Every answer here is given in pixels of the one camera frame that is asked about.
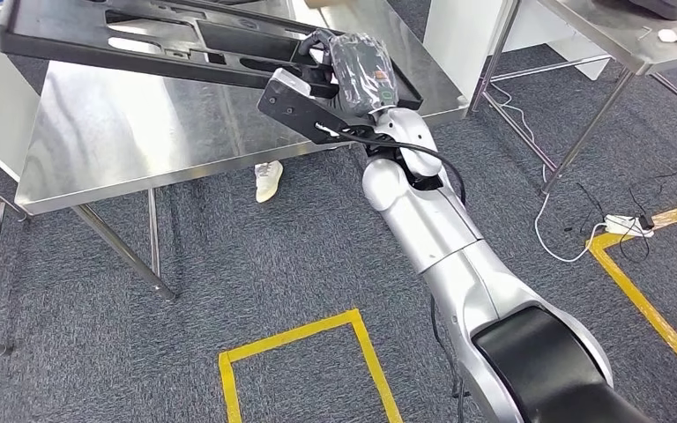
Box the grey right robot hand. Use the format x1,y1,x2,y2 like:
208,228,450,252
297,29,401,118

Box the black plastic plate frame part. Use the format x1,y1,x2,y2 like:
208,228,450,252
0,0,425,113

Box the steel workbench table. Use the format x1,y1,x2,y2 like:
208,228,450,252
14,0,472,303

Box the person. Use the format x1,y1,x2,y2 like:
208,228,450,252
254,160,286,204

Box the yellow floor tape square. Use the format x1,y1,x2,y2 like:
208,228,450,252
585,198,677,382
218,308,405,423

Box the white power strip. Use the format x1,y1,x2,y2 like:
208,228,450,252
603,213,656,240

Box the black bag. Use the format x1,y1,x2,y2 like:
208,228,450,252
594,0,677,22

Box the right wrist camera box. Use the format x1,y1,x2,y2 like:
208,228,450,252
257,67,377,147

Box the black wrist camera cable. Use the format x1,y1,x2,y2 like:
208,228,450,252
314,121,468,206

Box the white power cable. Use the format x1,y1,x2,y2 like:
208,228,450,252
488,83,609,264

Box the black cables with plug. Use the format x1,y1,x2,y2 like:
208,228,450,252
564,145,677,262

